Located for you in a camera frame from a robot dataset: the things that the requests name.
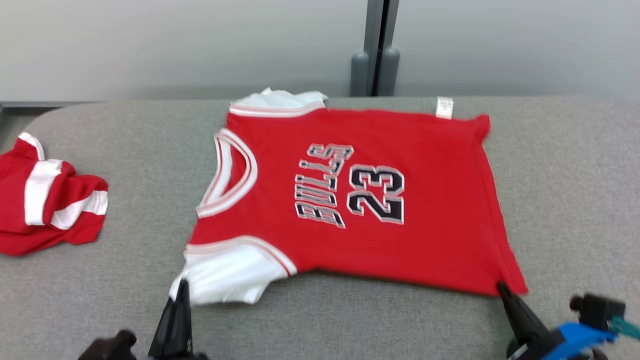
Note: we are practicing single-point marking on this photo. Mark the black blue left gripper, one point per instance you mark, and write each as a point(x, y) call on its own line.
point(175, 356)

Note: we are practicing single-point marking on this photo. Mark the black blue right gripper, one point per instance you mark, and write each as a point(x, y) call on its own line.
point(575, 337)

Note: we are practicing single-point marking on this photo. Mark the red Bulls 23 jersey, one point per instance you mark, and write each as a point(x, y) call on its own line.
point(425, 200)

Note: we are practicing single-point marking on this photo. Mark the red shorts with white stripes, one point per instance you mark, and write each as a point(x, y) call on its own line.
point(15, 210)

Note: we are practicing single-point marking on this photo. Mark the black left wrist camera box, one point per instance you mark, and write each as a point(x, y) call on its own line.
point(107, 347)

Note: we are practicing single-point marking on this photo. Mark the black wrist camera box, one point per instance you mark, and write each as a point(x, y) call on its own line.
point(600, 310)
point(107, 347)

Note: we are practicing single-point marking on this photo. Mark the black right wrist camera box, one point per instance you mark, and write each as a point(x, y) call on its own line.
point(600, 310)

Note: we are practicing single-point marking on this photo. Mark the grey partition joint post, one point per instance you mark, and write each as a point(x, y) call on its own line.
point(374, 30)

